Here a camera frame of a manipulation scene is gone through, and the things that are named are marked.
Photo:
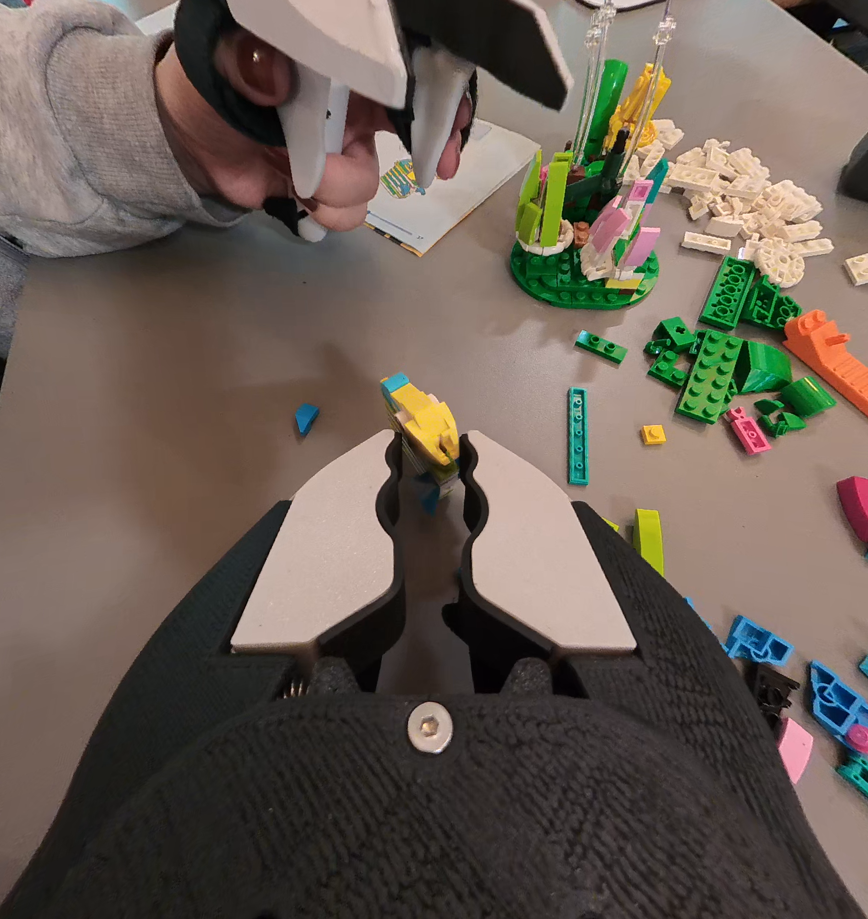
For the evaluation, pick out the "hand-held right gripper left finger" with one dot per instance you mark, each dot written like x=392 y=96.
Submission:
x=326 y=567

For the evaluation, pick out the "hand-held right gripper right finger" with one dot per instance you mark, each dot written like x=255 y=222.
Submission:
x=541 y=567

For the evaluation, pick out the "person's left forearm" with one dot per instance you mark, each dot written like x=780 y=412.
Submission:
x=68 y=108

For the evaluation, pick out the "yellow brick fish head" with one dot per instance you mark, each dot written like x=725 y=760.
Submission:
x=423 y=420

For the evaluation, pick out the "person's left hand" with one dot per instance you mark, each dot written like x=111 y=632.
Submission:
x=351 y=158

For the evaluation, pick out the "grey desk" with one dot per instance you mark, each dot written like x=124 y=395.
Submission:
x=190 y=359

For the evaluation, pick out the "scatter of blue pink bricks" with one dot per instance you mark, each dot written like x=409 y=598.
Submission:
x=836 y=711

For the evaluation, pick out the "lime curved brick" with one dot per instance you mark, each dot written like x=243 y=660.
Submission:
x=649 y=538

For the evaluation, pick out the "orange brick separator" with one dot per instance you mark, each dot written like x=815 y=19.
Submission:
x=850 y=373

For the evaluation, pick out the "small yellow tile brick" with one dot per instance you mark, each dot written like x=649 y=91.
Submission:
x=653 y=434

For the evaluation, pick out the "pile of white bricks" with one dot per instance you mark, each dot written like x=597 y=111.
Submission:
x=750 y=194

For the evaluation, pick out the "striped brick fish body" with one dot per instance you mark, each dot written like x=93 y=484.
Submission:
x=445 y=482

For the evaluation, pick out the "instruction booklet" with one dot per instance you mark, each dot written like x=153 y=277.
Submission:
x=491 y=172

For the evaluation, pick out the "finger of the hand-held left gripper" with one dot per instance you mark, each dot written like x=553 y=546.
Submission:
x=319 y=32
x=491 y=36

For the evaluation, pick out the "green brick plant model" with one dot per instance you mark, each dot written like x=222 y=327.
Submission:
x=570 y=280

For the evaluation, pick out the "pile of green bricks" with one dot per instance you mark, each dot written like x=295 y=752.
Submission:
x=714 y=366

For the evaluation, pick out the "blue slope brick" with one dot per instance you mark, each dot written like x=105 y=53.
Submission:
x=306 y=420

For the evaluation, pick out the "teal long plate brick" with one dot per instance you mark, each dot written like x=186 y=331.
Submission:
x=579 y=438

